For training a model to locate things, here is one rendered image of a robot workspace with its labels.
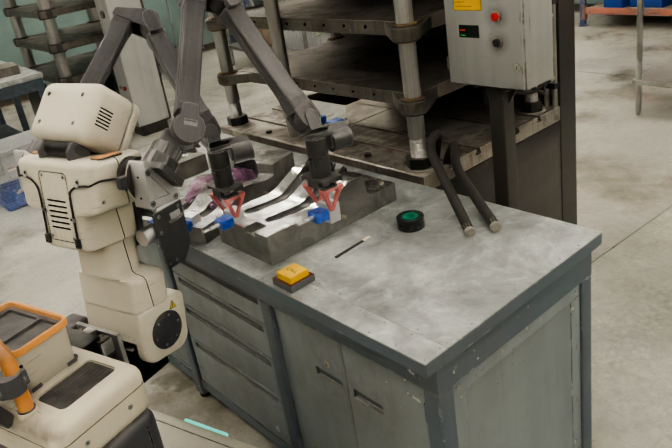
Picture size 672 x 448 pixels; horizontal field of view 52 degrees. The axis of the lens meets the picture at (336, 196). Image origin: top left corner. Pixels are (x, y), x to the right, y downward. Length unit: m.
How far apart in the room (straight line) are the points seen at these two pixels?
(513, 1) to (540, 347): 1.00
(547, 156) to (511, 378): 1.38
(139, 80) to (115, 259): 4.66
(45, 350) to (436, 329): 0.87
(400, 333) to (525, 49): 1.02
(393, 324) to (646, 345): 1.49
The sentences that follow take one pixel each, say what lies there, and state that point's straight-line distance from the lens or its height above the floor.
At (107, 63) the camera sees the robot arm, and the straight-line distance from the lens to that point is 2.08.
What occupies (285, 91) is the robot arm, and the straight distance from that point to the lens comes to 1.80.
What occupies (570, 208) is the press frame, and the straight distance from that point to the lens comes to 3.26.
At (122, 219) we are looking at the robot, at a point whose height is 1.05.
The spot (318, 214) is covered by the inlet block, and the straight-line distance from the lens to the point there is 1.83.
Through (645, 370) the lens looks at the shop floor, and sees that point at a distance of 2.79.
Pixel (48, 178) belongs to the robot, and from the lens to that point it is 1.78.
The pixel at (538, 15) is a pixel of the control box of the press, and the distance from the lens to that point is 2.26.
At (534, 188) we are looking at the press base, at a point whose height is 0.49.
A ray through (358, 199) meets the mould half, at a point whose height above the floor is 0.86.
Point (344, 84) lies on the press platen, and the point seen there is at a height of 1.04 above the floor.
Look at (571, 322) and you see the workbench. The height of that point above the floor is 0.57.
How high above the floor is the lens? 1.70
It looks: 23 degrees down
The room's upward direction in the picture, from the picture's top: 9 degrees counter-clockwise
